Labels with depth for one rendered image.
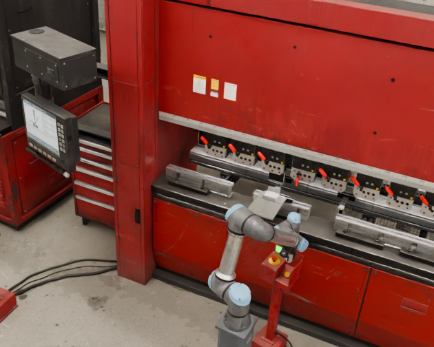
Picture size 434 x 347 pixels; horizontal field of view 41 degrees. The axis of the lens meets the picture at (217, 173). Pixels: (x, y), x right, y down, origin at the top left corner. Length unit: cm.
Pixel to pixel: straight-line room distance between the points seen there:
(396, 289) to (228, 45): 182
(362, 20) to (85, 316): 273
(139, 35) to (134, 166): 92
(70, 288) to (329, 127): 232
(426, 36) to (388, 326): 188
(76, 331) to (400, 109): 260
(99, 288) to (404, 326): 220
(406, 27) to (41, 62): 197
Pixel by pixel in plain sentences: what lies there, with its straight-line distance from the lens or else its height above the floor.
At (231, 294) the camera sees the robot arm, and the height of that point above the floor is 100.
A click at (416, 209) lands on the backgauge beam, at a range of 400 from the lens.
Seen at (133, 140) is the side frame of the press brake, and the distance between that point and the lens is 384.
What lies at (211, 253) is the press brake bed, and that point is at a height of 44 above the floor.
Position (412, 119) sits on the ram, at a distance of 334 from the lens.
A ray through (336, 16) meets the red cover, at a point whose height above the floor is 224.
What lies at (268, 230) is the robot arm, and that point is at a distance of 292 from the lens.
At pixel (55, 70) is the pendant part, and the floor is 186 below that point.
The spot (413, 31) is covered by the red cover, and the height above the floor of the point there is 223.
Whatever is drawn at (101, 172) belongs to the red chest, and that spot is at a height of 64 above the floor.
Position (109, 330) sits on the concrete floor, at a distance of 426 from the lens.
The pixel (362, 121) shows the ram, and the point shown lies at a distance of 340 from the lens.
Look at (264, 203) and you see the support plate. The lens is 373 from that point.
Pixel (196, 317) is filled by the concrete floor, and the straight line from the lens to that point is 432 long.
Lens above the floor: 313
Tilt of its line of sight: 32 degrees down
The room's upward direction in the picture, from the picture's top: 4 degrees clockwise
